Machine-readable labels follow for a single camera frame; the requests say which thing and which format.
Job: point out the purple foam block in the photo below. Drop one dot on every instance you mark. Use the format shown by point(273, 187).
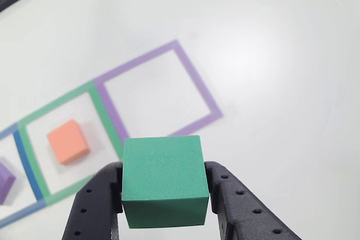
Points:
point(5, 181)

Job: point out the orange foam block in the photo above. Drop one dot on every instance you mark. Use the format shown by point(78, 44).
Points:
point(67, 141)

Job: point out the blue tape square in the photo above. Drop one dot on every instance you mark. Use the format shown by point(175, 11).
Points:
point(25, 161)

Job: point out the purple tape square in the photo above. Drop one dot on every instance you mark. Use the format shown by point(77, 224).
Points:
point(197, 77)

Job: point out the green tape square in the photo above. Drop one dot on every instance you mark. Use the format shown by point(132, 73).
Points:
point(104, 116)

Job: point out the green foam cube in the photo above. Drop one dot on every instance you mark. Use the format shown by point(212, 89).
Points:
point(163, 172)

